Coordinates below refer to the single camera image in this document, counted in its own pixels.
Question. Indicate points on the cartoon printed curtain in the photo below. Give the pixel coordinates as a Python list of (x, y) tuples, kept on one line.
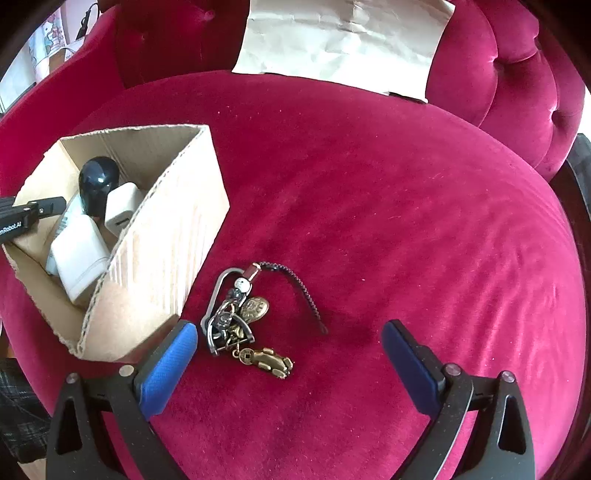
[(46, 34)]

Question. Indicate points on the grey plaid cloth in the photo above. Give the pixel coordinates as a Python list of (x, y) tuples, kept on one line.
[(18, 406)]

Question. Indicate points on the red velvet tufted sofa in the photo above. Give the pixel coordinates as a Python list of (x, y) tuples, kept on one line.
[(392, 221)]

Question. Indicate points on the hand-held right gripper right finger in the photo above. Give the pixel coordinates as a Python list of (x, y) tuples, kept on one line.
[(411, 364)]

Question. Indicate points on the black power adapter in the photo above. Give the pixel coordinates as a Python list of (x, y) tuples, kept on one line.
[(85, 21)]

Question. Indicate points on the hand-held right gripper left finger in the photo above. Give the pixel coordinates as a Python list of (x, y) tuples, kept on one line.
[(166, 369)]

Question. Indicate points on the cardboard box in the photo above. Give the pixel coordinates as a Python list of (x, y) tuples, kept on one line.
[(157, 258)]

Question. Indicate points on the small white charger plug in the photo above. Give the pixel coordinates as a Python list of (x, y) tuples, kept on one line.
[(122, 207)]

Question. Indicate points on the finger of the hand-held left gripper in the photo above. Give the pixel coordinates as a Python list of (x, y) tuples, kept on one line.
[(44, 205)]

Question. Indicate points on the large white charger plug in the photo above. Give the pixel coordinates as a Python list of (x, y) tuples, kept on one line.
[(78, 258)]

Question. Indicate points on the dark egg-shaped gadget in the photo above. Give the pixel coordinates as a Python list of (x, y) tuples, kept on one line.
[(98, 184)]

